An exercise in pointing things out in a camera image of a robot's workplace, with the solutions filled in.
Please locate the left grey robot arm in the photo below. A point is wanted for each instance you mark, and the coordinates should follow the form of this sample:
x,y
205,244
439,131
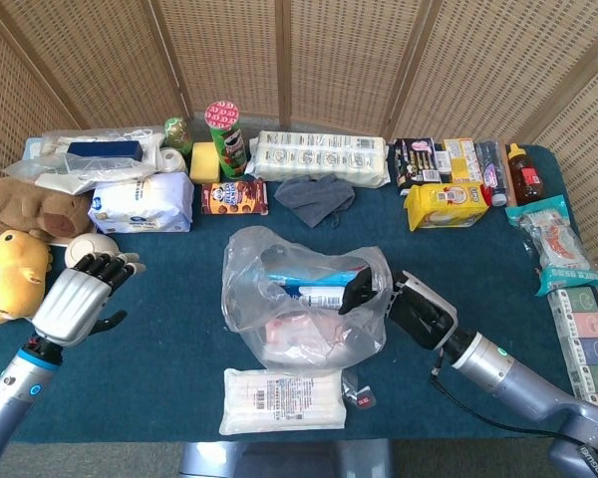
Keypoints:
x,y
10,388

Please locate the blue toothpaste box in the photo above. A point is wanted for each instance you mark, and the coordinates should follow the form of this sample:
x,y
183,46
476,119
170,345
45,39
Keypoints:
x,y
309,278

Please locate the teal white snack pack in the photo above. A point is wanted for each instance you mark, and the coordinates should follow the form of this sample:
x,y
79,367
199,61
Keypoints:
x,y
558,244

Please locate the brown capybara plush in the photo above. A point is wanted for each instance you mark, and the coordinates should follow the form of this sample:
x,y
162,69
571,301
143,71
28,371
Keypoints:
x,y
30,209

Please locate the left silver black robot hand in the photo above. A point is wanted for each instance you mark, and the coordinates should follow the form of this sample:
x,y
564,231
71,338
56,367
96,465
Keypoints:
x,y
75,299

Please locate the grey cloth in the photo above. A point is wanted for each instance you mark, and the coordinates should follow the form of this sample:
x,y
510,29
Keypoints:
x,y
314,196

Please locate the yellow wafer pack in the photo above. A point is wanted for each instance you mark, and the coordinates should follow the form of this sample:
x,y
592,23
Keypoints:
x,y
443,204

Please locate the teal table cloth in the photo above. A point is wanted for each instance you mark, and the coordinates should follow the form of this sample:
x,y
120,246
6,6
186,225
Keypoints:
x,y
169,309

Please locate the white tape roll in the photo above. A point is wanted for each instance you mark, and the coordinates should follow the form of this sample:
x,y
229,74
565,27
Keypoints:
x,y
172,160

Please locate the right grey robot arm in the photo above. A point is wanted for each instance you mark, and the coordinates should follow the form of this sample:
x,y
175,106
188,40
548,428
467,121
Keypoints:
x,y
518,378

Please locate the crumpled clear bag with items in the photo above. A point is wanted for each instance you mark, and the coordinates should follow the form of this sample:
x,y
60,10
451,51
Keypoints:
x,y
80,171

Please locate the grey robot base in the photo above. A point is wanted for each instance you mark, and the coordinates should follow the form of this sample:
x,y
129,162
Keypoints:
x,y
279,460

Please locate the beige bowl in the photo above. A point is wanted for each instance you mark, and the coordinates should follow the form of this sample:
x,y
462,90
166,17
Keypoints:
x,y
87,246

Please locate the white pink wipes pack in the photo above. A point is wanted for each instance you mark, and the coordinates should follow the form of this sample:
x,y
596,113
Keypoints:
x,y
299,338

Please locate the dark blue box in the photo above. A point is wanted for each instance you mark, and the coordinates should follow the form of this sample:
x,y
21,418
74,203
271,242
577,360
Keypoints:
x,y
104,150

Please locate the wicker folding screen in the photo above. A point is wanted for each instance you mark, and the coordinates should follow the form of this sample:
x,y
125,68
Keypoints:
x,y
329,60

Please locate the small grey red-label sachet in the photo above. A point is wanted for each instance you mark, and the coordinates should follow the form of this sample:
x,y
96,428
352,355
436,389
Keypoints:
x,y
365,400

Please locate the white tissue pack blue logo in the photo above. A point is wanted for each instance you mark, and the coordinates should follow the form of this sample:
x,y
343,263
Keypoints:
x,y
139,204

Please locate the brown honey bottle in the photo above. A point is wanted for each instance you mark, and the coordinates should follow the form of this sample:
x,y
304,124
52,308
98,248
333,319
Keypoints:
x,y
525,176

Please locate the green Pringles can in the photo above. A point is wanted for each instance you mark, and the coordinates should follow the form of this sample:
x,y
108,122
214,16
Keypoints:
x,y
229,144

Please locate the multicolour tissue packet row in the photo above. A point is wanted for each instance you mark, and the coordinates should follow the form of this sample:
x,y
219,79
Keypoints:
x,y
588,348

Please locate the yellow white cracker box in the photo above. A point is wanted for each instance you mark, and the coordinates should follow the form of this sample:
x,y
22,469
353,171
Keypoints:
x,y
463,159

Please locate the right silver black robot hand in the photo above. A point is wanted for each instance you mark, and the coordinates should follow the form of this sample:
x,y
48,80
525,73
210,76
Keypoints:
x,y
423,313

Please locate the yellow chick plush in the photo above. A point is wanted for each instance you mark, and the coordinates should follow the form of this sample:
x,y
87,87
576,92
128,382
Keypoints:
x,y
12,279

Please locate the purple black tube pack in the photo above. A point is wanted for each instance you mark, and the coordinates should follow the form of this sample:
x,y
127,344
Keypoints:
x,y
491,174

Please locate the yellow sponge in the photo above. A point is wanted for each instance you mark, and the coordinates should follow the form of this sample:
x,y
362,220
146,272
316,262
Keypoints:
x,y
203,162

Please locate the black snack pack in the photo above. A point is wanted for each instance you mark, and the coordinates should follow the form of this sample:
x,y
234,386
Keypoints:
x,y
416,162

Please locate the white blue tube box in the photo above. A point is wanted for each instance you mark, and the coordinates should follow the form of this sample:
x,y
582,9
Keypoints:
x,y
321,298

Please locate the brown chocolate biscuit box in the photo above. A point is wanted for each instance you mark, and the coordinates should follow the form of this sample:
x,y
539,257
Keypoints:
x,y
234,196

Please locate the clear plastic shopping bag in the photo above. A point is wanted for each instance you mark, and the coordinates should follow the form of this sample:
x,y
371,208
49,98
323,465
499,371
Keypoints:
x,y
249,249

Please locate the long white paper cup pack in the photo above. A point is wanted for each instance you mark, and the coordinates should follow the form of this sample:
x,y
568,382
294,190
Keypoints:
x,y
319,157

